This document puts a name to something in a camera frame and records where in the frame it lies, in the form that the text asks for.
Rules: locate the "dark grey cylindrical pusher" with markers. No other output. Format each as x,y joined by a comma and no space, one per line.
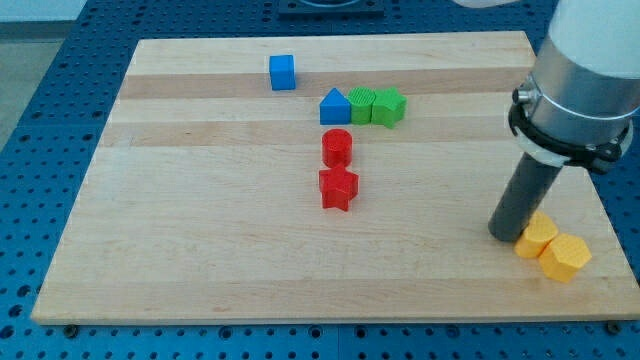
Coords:
524,193

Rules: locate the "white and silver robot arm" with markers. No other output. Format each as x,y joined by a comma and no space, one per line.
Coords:
576,105

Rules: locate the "green circle block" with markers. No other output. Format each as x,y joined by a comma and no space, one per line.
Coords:
361,100

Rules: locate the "blue cube block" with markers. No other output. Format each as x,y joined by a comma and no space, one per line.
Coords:
282,72

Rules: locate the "yellow pentagon block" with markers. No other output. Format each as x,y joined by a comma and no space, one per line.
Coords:
538,233

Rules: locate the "yellow hexagon block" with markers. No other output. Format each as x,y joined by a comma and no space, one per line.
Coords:
564,257

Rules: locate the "green star block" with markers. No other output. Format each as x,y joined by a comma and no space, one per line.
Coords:
388,107

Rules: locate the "red star block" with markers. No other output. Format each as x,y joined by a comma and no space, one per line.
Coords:
338,187

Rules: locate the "red cylinder block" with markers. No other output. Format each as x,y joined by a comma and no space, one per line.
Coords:
336,148

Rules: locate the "blue triangle block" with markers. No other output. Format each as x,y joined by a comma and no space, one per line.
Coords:
334,109

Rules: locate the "wooden board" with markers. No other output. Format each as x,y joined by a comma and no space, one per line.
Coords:
201,204

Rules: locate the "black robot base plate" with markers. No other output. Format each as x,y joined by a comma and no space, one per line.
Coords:
295,8

